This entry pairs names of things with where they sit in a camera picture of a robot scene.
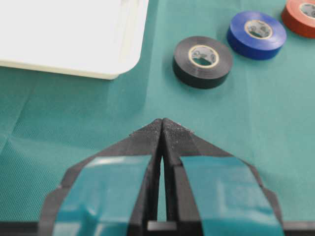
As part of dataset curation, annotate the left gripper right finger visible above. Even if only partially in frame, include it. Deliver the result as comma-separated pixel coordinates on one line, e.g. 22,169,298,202
162,118,284,236

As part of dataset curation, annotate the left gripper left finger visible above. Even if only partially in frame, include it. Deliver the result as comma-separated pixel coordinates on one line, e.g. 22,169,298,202
38,119,162,236

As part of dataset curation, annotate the red tape roll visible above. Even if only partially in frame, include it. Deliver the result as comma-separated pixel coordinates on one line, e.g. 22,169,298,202
281,0,315,38

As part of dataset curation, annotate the black tape roll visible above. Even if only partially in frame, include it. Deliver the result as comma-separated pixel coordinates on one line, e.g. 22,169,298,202
173,36,233,89

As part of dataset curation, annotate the blue tape roll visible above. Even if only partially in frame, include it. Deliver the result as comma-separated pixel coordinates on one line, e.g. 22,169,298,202
227,11,286,60

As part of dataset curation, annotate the green table cloth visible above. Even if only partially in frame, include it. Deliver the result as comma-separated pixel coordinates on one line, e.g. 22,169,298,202
0,0,315,222

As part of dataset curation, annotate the white rectangular plastic tray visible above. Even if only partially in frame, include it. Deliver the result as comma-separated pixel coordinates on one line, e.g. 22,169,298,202
0,0,149,80

